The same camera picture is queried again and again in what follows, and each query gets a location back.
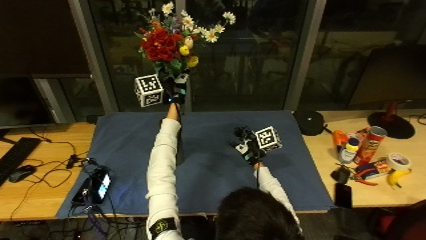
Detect blue table cloth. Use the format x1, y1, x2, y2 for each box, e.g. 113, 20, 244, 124
55, 110, 335, 220

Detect artificial flower bouquet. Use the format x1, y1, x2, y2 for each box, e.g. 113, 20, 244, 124
134, 1, 238, 82

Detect white marker cube glove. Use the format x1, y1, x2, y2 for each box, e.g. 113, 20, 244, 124
252, 125, 283, 151
133, 74, 165, 108

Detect dark monitor screen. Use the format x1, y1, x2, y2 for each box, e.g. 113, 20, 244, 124
348, 45, 426, 108

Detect white marker cube right glove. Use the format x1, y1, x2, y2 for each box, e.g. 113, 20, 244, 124
252, 125, 283, 151

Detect black cable on table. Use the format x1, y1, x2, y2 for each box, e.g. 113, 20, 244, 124
9, 126, 90, 214

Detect yellow banana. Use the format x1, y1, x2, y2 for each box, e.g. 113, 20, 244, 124
386, 168, 414, 190

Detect white marker cube left glove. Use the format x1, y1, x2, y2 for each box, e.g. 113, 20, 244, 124
133, 74, 165, 108

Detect white bottle with yellow cap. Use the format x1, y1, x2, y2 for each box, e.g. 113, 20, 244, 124
336, 137, 360, 165

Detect black round pouch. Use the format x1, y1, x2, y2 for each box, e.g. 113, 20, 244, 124
292, 109, 328, 137

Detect orange handled pliers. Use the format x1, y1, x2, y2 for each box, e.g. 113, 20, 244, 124
354, 177, 379, 187

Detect red chips can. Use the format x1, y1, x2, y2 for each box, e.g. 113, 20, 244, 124
354, 125, 388, 165

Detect person's left hand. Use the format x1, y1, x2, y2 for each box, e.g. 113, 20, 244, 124
161, 73, 190, 106

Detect person's right hand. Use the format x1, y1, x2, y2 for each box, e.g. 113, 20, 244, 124
228, 125, 268, 166

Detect black smartphone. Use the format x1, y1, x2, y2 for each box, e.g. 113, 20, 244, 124
334, 182, 354, 210

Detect black keyboard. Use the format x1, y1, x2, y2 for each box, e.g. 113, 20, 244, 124
0, 136, 43, 187

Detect black computer mouse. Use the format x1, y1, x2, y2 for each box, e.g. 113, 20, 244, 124
8, 164, 38, 184

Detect red chair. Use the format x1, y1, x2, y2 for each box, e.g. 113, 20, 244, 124
375, 204, 426, 240

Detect black power bank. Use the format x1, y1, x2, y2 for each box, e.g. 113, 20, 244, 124
70, 177, 93, 206

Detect black cable adapter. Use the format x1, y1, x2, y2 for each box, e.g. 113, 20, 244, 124
65, 154, 82, 170

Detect black monitor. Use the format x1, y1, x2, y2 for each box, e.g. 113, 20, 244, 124
0, 76, 55, 130

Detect small black pouch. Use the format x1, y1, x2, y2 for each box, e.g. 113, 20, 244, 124
330, 165, 352, 185

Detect black armband with yellow mark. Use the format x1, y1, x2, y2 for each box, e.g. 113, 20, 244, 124
147, 216, 179, 240

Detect orange packet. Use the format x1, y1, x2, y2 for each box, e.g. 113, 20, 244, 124
331, 129, 350, 148

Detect white tape roll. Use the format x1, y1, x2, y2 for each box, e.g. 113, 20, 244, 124
384, 152, 414, 172

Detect smartphone with lit screen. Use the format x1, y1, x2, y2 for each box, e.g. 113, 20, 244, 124
89, 166, 113, 205

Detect red and blue snack box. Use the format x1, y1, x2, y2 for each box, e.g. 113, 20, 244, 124
354, 159, 392, 181

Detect monitor stand with red neck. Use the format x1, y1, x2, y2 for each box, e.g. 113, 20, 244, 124
366, 101, 418, 140

